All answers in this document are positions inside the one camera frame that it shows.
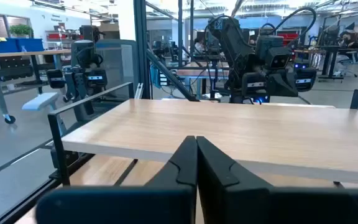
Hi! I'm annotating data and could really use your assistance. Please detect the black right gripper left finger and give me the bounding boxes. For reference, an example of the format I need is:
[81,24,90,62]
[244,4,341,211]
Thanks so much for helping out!
[35,135,198,224]

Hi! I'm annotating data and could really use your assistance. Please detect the black gantry frame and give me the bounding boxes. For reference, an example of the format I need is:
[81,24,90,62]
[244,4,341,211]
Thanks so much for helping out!
[132,0,199,103]

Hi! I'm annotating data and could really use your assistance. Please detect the person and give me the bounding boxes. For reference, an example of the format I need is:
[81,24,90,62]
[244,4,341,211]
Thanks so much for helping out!
[193,37,205,54]
[338,30,358,50]

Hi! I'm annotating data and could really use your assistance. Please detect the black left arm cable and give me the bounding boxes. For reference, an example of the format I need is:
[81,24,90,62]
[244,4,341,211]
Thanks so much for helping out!
[259,6,318,48]

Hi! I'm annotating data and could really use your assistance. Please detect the wooden background table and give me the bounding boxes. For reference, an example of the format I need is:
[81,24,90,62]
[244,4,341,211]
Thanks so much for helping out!
[175,61,230,100]

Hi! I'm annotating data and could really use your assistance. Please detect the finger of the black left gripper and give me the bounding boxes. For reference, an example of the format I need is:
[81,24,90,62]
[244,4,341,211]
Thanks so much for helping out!
[282,68,318,97]
[242,72,283,98]

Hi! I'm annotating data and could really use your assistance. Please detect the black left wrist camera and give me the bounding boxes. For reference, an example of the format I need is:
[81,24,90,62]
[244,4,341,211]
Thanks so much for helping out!
[265,46,292,70]

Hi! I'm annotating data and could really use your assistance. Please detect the wooden riser shelf black legs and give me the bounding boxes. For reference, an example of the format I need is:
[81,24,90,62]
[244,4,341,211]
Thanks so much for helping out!
[47,82,358,187]

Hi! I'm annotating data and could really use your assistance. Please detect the black aluminium table frame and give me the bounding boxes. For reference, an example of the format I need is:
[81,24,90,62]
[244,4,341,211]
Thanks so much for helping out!
[0,152,139,224]

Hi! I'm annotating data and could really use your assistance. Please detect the wooden workbench grey legs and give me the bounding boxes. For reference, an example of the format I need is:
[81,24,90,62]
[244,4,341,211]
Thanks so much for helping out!
[0,49,71,124]

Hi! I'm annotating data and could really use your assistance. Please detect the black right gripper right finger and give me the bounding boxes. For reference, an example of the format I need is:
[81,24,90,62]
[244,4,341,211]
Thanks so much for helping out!
[196,136,358,224]

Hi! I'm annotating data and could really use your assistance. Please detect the black background desk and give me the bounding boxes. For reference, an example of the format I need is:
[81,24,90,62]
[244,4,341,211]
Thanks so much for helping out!
[317,45,358,83]

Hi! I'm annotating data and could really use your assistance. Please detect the green leafy background plant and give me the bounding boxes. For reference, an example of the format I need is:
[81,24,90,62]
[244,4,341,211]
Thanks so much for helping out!
[9,24,34,39]

